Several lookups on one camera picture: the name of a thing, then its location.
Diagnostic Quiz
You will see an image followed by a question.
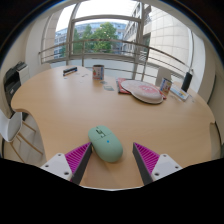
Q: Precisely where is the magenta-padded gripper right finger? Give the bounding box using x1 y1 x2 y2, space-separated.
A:
132 142 183 186

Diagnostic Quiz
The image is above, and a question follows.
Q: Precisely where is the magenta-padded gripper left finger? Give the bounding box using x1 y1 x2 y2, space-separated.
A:
40 142 93 186

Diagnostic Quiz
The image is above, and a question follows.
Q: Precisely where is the mint green computer mouse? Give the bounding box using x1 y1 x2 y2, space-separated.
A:
87 125 124 163

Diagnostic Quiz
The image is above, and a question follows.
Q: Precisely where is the pink and white mouse pad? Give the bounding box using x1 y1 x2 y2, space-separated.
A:
120 79 164 105

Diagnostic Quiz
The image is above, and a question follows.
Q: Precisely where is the printed white paper cup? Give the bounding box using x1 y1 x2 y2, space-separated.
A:
92 64 105 81
159 77 173 98

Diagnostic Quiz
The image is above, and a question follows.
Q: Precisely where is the black cylindrical speaker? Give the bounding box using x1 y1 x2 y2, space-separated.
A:
180 69 194 93

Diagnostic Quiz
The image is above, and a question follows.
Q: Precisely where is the red book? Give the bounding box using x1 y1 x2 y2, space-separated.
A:
115 77 167 100

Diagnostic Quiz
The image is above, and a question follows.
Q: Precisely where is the black and blue stapler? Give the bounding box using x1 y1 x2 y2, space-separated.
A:
62 66 78 77

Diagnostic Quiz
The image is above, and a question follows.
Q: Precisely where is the black and white printer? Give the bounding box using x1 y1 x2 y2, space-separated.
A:
3 61 30 116

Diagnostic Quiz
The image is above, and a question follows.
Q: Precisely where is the metal balcony railing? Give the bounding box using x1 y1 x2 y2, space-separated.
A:
38 38 194 81

